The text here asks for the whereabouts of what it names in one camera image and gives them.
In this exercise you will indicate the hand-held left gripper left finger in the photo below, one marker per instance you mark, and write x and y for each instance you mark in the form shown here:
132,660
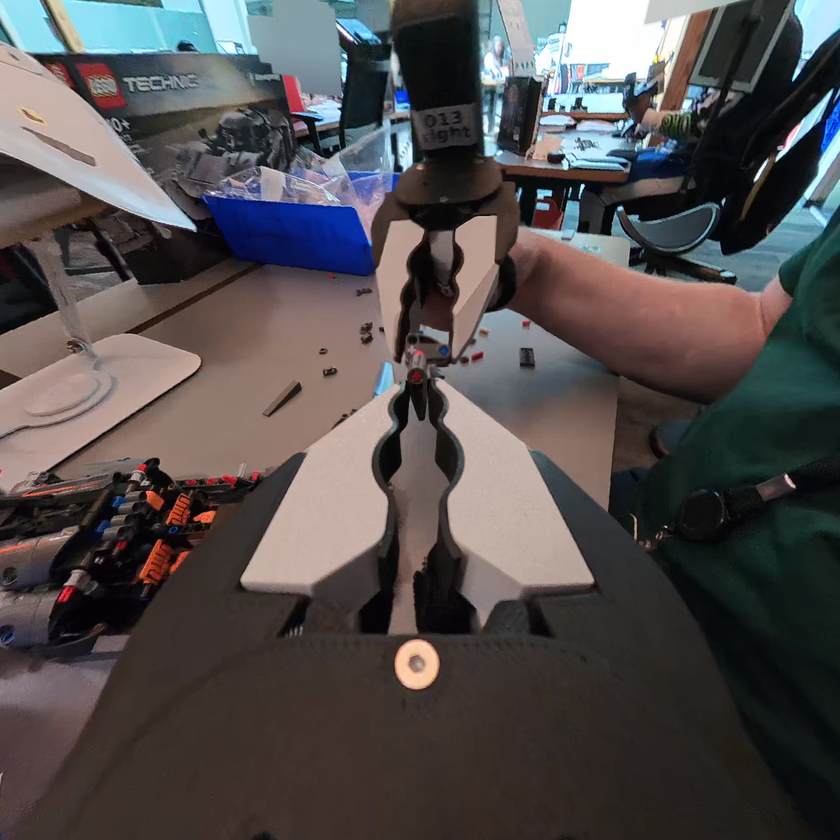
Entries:
328,512

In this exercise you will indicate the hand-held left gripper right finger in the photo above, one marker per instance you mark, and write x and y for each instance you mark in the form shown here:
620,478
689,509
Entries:
518,512

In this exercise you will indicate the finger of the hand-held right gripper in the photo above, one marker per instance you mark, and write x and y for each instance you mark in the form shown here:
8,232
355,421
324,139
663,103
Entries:
394,275
479,262

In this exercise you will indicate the small grey lego panel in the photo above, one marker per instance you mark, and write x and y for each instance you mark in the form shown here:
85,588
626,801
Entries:
430,344

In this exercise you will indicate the black lego tile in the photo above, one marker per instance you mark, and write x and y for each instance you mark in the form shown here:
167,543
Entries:
526,357

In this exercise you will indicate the dark lego wedge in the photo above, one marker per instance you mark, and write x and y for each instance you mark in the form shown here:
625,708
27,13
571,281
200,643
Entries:
281,399

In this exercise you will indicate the grey lego vehicle model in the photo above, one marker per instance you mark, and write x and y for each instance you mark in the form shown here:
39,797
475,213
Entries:
131,525

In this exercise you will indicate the person's right hand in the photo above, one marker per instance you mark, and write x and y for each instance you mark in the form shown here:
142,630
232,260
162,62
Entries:
528,269

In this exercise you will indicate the black high-back chair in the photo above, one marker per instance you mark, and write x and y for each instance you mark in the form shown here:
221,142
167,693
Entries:
364,79

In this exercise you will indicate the tall black box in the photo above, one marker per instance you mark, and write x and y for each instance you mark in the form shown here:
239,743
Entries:
522,115

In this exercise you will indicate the blue plastic bin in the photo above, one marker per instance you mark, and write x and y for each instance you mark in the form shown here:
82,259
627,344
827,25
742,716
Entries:
295,236

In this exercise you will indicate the wooden background desk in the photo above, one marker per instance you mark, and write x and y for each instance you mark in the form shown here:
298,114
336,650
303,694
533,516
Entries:
571,172

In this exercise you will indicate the clear plastic bags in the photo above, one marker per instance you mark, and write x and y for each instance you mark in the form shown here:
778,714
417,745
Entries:
282,184

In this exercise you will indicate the person's dark blue trousers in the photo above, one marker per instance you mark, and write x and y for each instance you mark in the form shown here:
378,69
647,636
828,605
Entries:
669,439

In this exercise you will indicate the black badge reel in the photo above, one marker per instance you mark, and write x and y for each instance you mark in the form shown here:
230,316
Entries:
701,515

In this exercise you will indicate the grey office chair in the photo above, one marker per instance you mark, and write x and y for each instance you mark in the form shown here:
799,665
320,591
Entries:
669,226

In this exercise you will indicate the person's green shirt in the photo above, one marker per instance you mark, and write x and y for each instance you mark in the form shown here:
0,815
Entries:
754,623

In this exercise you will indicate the white metal book stand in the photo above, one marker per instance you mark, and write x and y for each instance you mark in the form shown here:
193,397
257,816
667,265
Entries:
98,374

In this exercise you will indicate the dark printed cardboard box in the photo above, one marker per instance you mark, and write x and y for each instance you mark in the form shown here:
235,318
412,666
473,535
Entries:
164,131

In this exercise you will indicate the grey computer monitor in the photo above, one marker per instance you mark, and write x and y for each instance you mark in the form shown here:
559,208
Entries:
741,46

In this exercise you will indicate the white instruction booklet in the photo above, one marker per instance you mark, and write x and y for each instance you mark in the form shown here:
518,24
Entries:
65,144

